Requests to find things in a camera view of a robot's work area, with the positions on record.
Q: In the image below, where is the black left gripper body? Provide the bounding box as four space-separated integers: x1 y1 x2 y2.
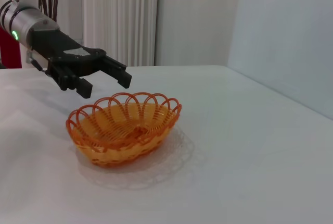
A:
30 27 107 77

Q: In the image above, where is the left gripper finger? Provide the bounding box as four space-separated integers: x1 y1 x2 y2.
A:
100 54 133 89
46 61 94 98

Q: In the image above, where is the orange woven plastic basket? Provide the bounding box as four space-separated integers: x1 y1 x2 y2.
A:
65 91 183 169

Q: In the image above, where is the red panel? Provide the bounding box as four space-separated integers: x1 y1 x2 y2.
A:
0 27 23 69

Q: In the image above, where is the white ribbed radiator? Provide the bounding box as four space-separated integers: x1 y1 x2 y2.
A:
82 0 159 67

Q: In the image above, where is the left wrist connector cable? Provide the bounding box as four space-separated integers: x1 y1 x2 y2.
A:
27 51 50 77

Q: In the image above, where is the brown cable bundle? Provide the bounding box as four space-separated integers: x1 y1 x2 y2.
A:
37 0 63 23

